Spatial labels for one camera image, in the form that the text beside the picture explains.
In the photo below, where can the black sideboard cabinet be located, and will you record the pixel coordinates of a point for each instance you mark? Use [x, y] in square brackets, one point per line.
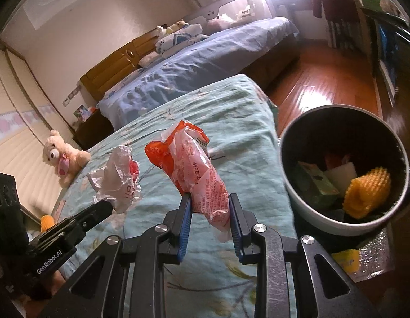
[391, 48]

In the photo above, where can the green drink carton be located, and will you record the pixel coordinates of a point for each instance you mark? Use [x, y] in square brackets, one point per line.
[313, 186]

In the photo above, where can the plush toys on pillows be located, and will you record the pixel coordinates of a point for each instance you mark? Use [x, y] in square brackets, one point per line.
[163, 31]

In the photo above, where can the floral teal tablecloth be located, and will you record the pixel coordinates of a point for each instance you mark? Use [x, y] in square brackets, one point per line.
[216, 140]

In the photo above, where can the orange foam net left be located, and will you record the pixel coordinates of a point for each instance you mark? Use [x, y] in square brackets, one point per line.
[47, 222]

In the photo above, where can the bed with blue sheet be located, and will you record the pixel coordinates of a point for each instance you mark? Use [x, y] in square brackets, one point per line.
[260, 50]

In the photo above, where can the white foam block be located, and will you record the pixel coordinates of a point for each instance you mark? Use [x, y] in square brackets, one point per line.
[341, 177]

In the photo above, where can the white black trash bin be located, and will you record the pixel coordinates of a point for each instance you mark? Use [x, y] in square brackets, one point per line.
[343, 129]

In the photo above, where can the wooden headboard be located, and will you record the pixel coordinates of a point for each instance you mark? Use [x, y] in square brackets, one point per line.
[118, 65]

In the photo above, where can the person's left hand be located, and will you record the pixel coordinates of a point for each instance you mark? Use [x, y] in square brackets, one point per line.
[31, 308]

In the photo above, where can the cream teddy bear pink heart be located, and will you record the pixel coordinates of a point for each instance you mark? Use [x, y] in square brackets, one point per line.
[66, 160]

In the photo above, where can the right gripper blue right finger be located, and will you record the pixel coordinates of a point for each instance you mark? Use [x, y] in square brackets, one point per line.
[241, 223]

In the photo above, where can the grey bed guard rail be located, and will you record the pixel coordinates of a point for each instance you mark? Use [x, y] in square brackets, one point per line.
[225, 14]

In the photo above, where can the red snack wrapper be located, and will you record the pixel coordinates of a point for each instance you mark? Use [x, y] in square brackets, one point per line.
[333, 161]

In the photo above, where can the dark wooden nightstand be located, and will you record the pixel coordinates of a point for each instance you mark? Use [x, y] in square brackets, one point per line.
[95, 129]

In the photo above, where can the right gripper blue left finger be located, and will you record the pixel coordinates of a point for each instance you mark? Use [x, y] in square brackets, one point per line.
[184, 225]

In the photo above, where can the blue white pillow stack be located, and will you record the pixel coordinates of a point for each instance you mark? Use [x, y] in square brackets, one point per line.
[171, 44]

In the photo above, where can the pink card on table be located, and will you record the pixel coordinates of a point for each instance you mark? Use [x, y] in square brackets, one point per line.
[56, 214]

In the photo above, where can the orange white plastic bag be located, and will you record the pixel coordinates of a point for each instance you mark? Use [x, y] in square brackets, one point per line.
[182, 154]

